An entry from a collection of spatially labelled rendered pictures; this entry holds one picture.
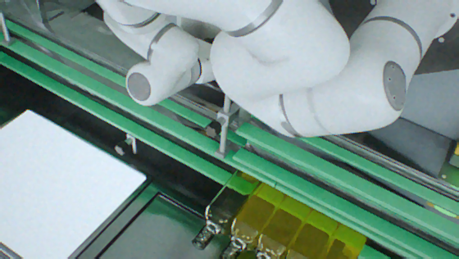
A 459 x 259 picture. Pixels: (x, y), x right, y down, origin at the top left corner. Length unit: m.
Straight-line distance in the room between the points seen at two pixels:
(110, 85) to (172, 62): 0.42
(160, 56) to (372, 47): 0.34
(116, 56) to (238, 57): 0.73
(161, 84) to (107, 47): 0.47
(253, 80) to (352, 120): 0.13
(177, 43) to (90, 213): 0.51
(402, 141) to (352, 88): 0.43
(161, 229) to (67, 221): 0.20
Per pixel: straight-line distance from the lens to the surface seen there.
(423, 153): 0.97
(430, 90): 0.98
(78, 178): 1.20
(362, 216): 0.94
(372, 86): 0.55
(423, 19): 0.71
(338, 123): 0.58
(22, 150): 1.29
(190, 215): 1.11
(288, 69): 0.50
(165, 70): 0.78
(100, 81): 1.19
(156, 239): 1.08
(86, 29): 1.33
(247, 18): 0.44
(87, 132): 1.35
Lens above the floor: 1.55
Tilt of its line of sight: 39 degrees down
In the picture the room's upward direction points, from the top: 137 degrees counter-clockwise
